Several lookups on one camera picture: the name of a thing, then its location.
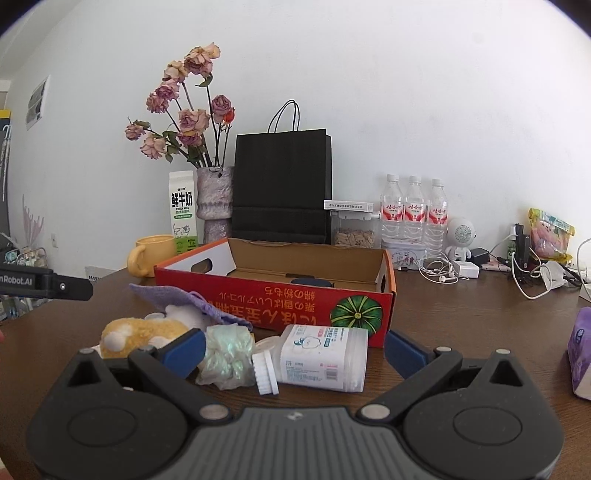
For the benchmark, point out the small green bottle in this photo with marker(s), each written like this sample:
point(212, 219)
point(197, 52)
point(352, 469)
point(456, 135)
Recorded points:
point(510, 251)

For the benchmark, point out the white charger block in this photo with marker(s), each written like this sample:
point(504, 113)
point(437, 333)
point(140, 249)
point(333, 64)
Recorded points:
point(465, 269)

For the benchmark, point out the mottled purple ceramic vase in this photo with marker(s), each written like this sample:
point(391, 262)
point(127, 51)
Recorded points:
point(214, 198)

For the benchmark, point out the dried pink rose bouquet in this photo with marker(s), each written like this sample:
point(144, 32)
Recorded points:
point(191, 120)

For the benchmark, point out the purple knitted cloth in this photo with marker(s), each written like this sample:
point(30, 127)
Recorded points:
point(157, 295)

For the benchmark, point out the yellow ceramic mug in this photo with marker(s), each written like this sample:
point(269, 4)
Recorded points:
point(154, 254)

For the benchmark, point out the white plastic jar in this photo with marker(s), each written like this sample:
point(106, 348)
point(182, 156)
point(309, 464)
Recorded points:
point(323, 360)

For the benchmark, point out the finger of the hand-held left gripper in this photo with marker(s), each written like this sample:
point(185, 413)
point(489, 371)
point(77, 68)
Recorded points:
point(74, 288)

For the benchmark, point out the black paper shopping bag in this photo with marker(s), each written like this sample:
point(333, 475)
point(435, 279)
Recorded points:
point(281, 175)

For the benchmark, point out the iridescent plastic bag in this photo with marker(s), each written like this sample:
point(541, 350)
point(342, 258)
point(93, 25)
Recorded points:
point(226, 355)

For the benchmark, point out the clear water bottle red label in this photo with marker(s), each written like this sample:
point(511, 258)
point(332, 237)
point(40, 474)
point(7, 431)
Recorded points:
point(414, 212)
point(436, 217)
point(392, 212)

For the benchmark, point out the printed tin box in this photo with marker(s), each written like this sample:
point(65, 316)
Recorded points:
point(404, 254)

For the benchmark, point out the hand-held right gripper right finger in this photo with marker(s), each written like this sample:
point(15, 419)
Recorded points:
point(406, 353)

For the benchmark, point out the white wall vent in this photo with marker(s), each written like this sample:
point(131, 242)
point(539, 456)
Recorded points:
point(98, 273)

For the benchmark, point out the yellow white plush toy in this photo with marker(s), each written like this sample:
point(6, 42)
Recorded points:
point(138, 334)

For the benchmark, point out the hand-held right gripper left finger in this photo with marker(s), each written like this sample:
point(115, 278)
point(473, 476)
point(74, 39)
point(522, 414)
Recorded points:
point(184, 353)

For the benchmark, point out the clear container of seeds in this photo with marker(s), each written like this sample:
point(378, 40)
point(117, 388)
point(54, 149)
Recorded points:
point(353, 233)

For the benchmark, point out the flat white box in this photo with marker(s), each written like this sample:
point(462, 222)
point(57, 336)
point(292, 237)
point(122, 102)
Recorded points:
point(348, 205)

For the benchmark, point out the red cardboard box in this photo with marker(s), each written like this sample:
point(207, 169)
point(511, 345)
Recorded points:
point(286, 309)

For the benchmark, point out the purple tissue pack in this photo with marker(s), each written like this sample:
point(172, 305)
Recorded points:
point(581, 355)

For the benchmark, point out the black phone stand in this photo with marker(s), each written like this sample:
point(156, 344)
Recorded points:
point(521, 249)

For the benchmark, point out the white round robot speaker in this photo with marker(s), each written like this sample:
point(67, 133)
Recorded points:
point(461, 233)

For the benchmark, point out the yellow pink snack packet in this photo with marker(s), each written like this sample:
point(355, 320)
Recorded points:
point(551, 235)

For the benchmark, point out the framed wall picture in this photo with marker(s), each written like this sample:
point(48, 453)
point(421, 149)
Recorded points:
point(37, 102)

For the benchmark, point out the pink patterned flat case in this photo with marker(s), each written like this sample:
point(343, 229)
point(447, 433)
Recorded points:
point(496, 265)

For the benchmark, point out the white green milk carton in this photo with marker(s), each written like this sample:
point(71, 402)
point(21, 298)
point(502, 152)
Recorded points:
point(183, 207)

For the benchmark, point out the black power adapter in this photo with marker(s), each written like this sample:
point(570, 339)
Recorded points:
point(481, 256)

